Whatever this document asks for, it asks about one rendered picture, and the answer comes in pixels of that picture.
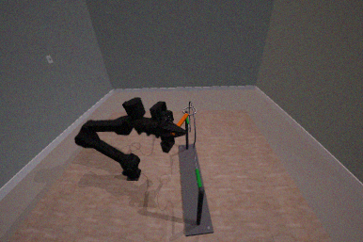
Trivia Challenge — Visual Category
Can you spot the orange handle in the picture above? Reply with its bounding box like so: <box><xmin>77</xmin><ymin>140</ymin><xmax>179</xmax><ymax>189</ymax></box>
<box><xmin>170</xmin><ymin>106</ymin><xmax>197</xmax><ymax>136</ymax></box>

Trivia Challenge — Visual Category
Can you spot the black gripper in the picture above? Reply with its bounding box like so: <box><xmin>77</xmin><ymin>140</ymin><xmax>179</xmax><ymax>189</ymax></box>
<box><xmin>142</xmin><ymin>101</ymin><xmax>186</xmax><ymax>153</ymax></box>

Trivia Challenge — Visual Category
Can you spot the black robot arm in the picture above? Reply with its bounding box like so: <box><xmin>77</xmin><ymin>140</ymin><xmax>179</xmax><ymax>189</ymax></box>
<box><xmin>75</xmin><ymin>97</ymin><xmax>146</xmax><ymax>181</ymax></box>

